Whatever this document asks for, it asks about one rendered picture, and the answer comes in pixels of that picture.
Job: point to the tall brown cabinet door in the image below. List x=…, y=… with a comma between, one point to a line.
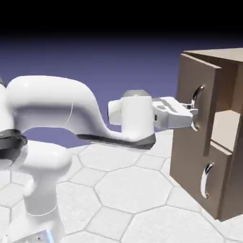
x=187, y=79

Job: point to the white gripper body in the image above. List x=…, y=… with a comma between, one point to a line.
x=179, y=115

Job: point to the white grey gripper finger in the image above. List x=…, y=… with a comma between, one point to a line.
x=189, y=106

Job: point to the short brown cabinet door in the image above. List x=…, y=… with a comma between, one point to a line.
x=189, y=170

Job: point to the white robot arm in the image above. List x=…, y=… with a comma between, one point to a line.
x=57, y=102

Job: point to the brown wooden cabinet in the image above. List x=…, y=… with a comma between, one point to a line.
x=224, y=132

